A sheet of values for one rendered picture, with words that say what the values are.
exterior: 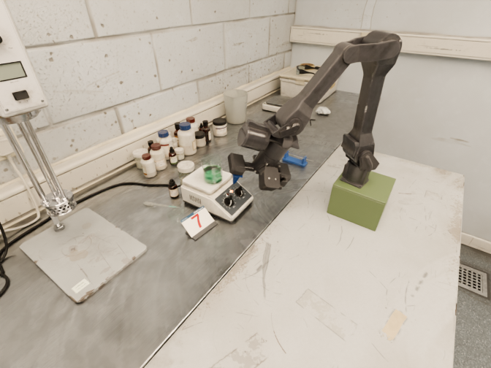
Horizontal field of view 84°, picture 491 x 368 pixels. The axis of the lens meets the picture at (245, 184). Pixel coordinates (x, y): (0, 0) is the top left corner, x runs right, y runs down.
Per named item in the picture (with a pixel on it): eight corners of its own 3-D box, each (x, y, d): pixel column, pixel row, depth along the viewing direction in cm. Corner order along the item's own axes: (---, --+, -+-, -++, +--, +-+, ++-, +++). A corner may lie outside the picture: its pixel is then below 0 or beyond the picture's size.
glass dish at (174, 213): (166, 221, 84) (165, 215, 83) (168, 209, 89) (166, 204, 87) (184, 219, 85) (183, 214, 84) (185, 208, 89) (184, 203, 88)
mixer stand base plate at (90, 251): (149, 249, 75) (148, 246, 75) (77, 305, 62) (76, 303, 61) (88, 209, 89) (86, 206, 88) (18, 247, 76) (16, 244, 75)
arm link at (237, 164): (238, 136, 70) (242, 154, 66) (298, 150, 78) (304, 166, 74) (226, 156, 76) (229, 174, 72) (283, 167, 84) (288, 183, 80)
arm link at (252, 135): (293, 110, 70) (251, 96, 65) (306, 123, 63) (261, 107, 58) (275, 149, 75) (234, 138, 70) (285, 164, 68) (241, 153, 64)
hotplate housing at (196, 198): (253, 201, 92) (254, 182, 87) (231, 225, 83) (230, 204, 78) (202, 181, 102) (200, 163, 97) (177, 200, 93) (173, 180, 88)
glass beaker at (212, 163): (218, 173, 91) (216, 150, 86) (226, 182, 86) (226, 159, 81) (198, 179, 88) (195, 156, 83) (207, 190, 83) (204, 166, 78)
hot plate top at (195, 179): (233, 176, 90) (233, 174, 90) (210, 195, 82) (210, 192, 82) (204, 166, 96) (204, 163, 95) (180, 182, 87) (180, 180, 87)
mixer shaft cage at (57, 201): (82, 205, 68) (39, 107, 54) (55, 220, 64) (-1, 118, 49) (68, 196, 72) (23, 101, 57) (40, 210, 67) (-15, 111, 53)
